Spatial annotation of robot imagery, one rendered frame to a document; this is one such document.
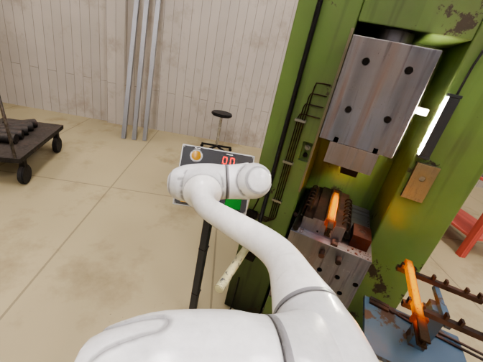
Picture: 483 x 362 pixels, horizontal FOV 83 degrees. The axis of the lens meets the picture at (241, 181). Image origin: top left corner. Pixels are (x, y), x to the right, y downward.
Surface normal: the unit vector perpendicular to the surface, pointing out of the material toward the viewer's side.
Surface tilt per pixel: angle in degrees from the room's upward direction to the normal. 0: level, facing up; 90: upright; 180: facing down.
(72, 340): 0
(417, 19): 90
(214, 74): 90
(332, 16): 90
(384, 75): 90
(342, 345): 9
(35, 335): 0
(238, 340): 2
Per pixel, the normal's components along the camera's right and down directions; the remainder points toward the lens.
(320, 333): 0.30, -0.92
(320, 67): -0.38, 0.33
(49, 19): 0.04, 0.44
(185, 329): 0.09, -0.95
